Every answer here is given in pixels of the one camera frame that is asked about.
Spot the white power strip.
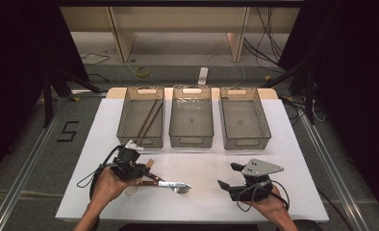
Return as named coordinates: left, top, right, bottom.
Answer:
left=197, top=66, right=209, bottom=87

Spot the light wooden shelf unit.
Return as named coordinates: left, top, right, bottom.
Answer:
left=61, top=6, right=301, bottom=64

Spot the thin black floor cable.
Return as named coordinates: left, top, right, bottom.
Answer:
left=81, top=52, right=111, bottom=67

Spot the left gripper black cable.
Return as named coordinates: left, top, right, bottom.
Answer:
left=76, top=144, right=122, bottom=200

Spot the bundle of black cables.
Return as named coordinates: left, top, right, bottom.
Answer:
left=242, top=6, right=287, bottom=74

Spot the person's left hand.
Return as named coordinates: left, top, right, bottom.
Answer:
left=92, top=167, right=139, bottom=207

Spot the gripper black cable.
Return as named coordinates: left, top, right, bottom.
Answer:
left=76, top=144, right=122, bottom=200
left=236, top=179, right=291, bottom=213

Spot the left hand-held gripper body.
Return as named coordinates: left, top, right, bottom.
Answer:
left=112, top=139, right=147, bottom=181

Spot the aluminium floor rail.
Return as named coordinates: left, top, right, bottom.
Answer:
left=0, top=95, right=70, bottom=231
left=297, top=112, right=372, bottom=231

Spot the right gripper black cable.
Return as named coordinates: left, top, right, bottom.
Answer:
left=236, top=179, right=291, bottom=213

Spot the wooden-handled metal fork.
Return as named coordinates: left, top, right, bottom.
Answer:
left=143, top=171, right=192, bottom=195

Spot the clear plastic spoon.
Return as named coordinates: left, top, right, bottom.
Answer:
left=124, top=185, right=139, bottom=197

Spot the yellow tape roll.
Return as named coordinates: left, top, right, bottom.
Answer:
left=135, top=65, right=151, bottom=78

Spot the grey translucent plastic bin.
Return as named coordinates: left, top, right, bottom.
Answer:
left=168, top=84, right=215, bottom=149
left=115, top=86, right=165, bottom=149
left=219, top=86, right=272, bottom=151

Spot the person's right hand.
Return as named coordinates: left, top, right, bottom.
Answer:
left=245, top=186, right=290, bottom=222

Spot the black curtain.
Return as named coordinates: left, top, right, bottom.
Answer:
left=278, top=0, right=379, bottom=223
left=0, top=0, right=91, bottom=182

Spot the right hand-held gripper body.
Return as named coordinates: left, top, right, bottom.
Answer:
left=228, top=158, right=285, bottom=203

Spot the black metal stand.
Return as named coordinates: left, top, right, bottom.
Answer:
left=260, top=57, right=317, bottom=126
left=41, top=65, right=104, bottom=129

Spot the white floor cable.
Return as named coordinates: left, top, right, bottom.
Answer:
left=206, top=52, right=247, bottom=89

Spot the dark brown chopstick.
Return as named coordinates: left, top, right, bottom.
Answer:
left=136, top=99, right=159, bottom=140
left=141, top=101, right=164, bottom=140

